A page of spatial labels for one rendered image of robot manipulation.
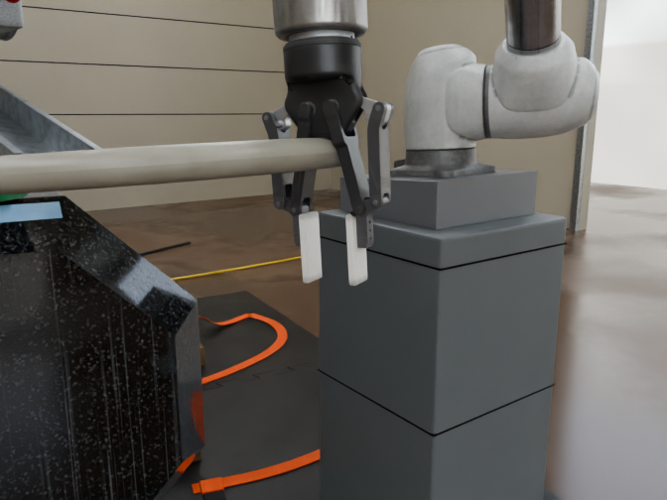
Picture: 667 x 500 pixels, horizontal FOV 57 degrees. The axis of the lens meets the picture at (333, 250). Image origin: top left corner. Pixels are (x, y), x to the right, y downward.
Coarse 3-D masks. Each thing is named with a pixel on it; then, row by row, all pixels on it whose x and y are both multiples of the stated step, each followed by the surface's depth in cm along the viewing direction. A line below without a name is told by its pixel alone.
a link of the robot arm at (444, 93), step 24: (432, 48) 130; (456, 48) 129; (432, 72) 128; (456, 72) 127; (480, 72) 127; (408, 96) 133; (432, 96) 128; (456, 96) 127; (480, 96) 125; (408, 120) 134; (432, 120) 129; (456, 120) 128; (480, 120) 127; (408, 144) 135; (432, 144) 131; (456, 144) 130
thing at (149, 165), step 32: (0, 160) 47; (32, 160) 46; (64, 160) 46; (96, 160) 46; (128, 160) 47; (160, 160) 47; (192, 160) 48; (224, 160) 50; (256, 160) 51; (288, 160) 54; (320, 160) 57; (0, 192) 48
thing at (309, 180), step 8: (304, 104) 59; (304, 112) 59; (312, 112) 59; (304, 120) 59; (304, 128) 59; (304, 136) 60; (296, 176) 61; (304, 176) 61; (312, 176) 62; (296, 184) 61; (304, 184) 61; (312, 184) 63; (296, 192) 62; (304, 192) 62; (312, 192) 63; (296, 200) 62; (304, 200) 64; (312, 200) 64; (296, 208) 62; (312, 208) 64
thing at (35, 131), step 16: (0, 96) 108; (16, 96) 104; (0, 112) 109; (16, 112) 104; (32, 112) 100; (0, 128) 101; (16, 128) 102; (32, 128) 101; (48, 128) 97; (64, 128) 93; (0, 144) 82; (16, 144) 95; (32, 144) 97; (48, 144) 98; (64, 144) 94; (80, 144) 90
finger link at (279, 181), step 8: (264, 112) 62; (272, 112) 62; (264, 120) 62; (272, 120) 61; (272, 128) 62; (272, 136) 62; (280, 136) 62; (288, 136) 63; (272, 176) 63; (280, 176) 62; (288, 176) 63; (272, 184) 63; (280, 184) 62; (288, 184) 63; (280, 192) 62; (288, 192) 64; (280, 200) 63; (280, 208) 63
